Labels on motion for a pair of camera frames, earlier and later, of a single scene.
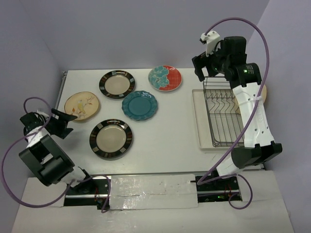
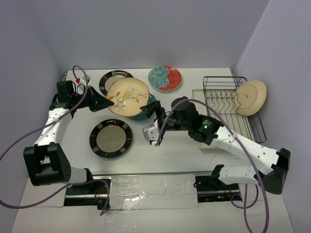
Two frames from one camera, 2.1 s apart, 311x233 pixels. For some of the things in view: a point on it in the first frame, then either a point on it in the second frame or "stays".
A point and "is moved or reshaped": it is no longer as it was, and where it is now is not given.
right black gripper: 199,61 to 150,108
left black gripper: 63,131 to 97,102
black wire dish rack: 224,114 stays
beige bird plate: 83,105 is moved or reshaped
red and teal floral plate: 165,78 stays
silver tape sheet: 130,192 stays
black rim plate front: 111,139 stays
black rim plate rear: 116,84 stays
